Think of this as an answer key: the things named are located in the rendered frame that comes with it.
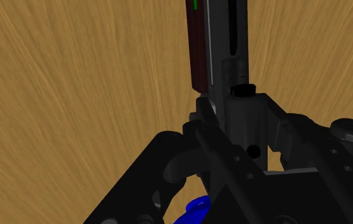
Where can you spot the blue rounded object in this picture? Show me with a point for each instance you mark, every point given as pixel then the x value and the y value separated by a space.
pixel 196 212

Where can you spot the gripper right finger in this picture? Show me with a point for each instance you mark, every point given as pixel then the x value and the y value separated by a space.
pixel 325 145

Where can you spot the grey and dark red tool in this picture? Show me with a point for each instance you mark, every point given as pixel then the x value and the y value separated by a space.
pixel 241 121

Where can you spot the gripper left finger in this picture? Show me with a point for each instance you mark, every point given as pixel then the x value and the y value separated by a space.
pixel 151 173

